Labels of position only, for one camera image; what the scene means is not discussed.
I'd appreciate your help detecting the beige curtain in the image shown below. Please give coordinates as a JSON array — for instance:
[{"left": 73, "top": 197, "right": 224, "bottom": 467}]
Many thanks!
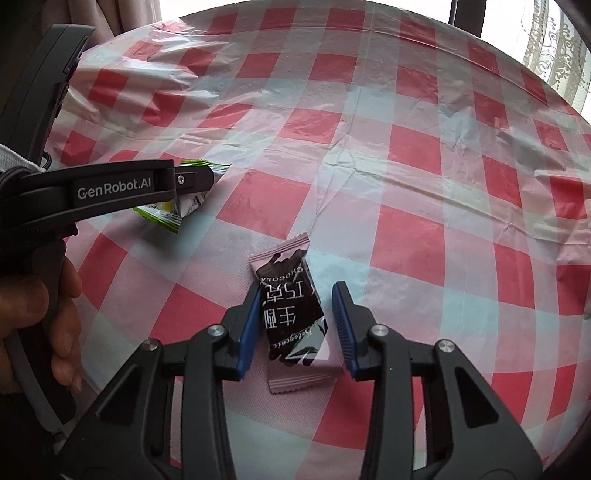
[{"left": 60, "top": 0, "right": 162, "bottom": 51}]

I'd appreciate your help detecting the white lace sheer curtain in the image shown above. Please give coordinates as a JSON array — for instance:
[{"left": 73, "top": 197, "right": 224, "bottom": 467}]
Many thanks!
[{"left": 522, "top": 0, "right": 591, "bottom": 112}]

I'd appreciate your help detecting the red white checkered tablecloth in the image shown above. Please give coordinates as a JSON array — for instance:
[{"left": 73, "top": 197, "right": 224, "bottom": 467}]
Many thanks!
[{"left": 46, "top": 0, "right": 591, "bottom": 480}]

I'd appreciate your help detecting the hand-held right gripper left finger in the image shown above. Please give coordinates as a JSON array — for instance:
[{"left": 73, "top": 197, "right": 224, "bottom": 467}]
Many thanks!
[{"left": 60, "top": 279, "right": 264, "bottom": 480}]

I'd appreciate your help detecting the white lime green snack packet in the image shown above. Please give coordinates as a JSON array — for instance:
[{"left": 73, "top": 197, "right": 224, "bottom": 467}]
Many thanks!
[{"left": 133, "top": 159, "right": 232, "bottom": 235}]

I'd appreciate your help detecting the person's left hand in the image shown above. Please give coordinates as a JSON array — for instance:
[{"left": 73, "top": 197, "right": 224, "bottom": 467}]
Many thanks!
[{"left": 0, "top": 256, "right": 84, "bottom": 393}]

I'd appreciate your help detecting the pink black chocolate packet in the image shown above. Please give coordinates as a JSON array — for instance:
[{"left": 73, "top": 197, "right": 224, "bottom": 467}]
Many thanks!
[{"left": 249, "top": 233, "right": 345, "bottom": 395}]

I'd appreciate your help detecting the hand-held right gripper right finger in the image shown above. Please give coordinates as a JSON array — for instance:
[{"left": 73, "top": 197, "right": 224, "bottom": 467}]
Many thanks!
[{"left": 331, "top": 281, "right": 543, "bottom": 480}]

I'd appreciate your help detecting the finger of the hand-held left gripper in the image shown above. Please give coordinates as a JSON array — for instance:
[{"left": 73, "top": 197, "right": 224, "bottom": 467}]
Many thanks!
[{"left": 174, "top": 166, "right": 217, "bottom": 200}]

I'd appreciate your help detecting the dark window frame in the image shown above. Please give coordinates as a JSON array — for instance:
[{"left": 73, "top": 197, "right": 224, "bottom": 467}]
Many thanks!
[{"left": 448, "top": 0, "right": 488, "bottom": 38}]

